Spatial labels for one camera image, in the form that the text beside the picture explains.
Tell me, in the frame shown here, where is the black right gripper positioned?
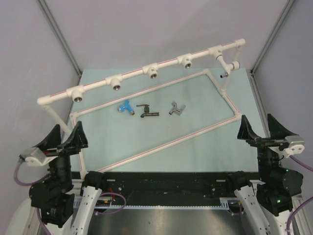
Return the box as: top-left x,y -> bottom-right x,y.
236,112 -> 297,182

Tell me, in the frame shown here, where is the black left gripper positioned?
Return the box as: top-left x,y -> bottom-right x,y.
32,119 -> 88,191

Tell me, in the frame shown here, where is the white PVC pipe frame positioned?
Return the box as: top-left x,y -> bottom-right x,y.
37,39 -> 246,173

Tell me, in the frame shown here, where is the white faucet blue cap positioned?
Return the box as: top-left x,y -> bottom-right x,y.
216,55 -> 240,78

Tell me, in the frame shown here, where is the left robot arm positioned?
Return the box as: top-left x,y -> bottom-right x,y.
29,121 -> 108,235

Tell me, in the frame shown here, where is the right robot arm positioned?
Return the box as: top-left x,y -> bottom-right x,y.
225,114 -> 305,235

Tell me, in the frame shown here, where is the blue plastic faucet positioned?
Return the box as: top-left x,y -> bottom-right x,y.
117,99 -> 135,116

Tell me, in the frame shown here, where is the chrome metal faucet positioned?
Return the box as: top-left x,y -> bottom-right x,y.
169,102 -> 186,116

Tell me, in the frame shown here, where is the dark bronze faucet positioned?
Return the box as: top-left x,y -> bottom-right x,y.
137,104 -> 160,118

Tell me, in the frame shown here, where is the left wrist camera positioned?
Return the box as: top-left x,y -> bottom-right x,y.
19,147 -> 57,166

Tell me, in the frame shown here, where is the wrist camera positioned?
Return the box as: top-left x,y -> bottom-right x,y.
279,135 -> 305,158
19,147 -> 57,166

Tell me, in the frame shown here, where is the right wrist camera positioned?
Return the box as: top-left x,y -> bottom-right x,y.
279,135 -> 305,158

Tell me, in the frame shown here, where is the white cable duct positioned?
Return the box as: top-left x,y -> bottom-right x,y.
73,199 -> 232,210

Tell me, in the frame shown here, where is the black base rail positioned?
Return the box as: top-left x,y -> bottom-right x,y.
105,172 -> 235,198

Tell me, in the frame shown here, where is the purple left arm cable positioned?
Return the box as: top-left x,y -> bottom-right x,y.
13,161 -> 127,235

